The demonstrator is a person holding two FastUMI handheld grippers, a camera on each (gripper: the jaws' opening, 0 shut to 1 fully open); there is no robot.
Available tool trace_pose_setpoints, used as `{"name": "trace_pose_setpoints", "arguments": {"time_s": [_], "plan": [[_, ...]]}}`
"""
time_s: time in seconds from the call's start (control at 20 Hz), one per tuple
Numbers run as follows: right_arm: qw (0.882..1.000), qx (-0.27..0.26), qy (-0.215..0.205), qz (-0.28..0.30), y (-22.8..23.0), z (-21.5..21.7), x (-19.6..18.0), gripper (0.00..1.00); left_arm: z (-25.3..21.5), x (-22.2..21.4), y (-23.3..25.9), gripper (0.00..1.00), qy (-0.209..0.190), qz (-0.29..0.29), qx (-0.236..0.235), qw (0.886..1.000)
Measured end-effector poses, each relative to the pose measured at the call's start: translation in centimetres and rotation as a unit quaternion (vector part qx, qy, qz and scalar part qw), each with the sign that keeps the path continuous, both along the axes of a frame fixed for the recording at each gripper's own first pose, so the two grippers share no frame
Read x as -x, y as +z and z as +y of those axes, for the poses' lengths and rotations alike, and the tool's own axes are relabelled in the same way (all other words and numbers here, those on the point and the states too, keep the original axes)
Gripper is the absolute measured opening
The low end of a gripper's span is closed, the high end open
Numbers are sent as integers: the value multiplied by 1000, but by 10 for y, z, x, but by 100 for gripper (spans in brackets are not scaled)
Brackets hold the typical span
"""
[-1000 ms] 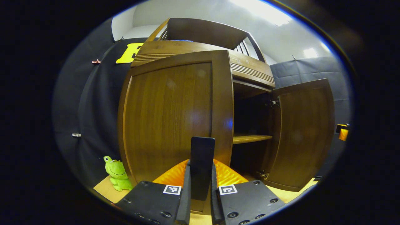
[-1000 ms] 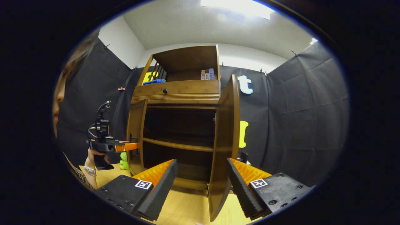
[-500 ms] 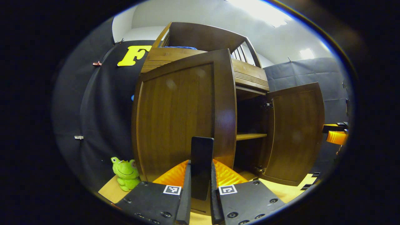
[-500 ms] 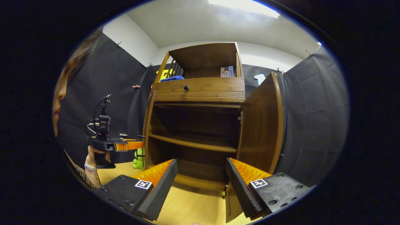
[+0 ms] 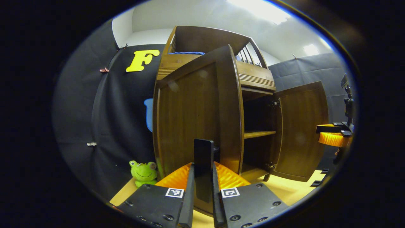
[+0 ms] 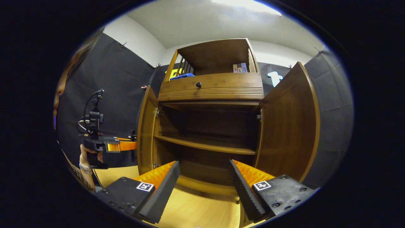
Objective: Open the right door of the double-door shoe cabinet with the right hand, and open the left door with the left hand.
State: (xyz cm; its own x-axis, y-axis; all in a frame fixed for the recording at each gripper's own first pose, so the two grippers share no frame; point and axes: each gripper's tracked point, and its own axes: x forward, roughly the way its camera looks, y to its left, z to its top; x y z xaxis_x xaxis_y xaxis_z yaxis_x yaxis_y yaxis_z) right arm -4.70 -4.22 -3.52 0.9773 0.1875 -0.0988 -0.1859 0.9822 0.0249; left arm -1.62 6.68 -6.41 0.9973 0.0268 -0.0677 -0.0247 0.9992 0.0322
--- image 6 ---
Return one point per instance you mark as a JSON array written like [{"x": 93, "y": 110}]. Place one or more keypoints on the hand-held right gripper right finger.
[{"x": 245, "y": 191}]

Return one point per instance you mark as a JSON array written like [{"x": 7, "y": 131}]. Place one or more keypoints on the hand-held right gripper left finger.
[{"x": 164, "y": 188}]

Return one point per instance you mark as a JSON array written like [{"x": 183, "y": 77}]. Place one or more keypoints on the wooden drawer with black knob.
[{"x": 221, "y": 81}]

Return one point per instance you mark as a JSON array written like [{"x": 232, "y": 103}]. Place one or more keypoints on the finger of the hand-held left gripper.
[
  {"x": 124, "y": 139},
  {"x": 123, "y": 146}
]

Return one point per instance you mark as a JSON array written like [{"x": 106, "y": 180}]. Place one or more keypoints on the wooden shoe cabinet door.
[
  {"x": 288, "y": 126},
  {"x": 145, "y": 133}
]

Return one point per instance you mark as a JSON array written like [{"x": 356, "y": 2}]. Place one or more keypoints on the wooden inner cabinet shelf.
[{"x": 205, "y": 144}]

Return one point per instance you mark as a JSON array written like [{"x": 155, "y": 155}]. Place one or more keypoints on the wooden double-door shoe cabinet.
[{"x": 215, "y": 55}]

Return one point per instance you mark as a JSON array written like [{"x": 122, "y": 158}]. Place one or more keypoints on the blue grey book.
[{"x": 243, "y": 67}]

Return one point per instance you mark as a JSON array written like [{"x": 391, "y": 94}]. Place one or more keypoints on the blue cloth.
[{"x": 183, "y": 76}]

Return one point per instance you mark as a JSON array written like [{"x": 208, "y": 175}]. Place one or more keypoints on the person's head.
[{"x": 63, "y": 85}]

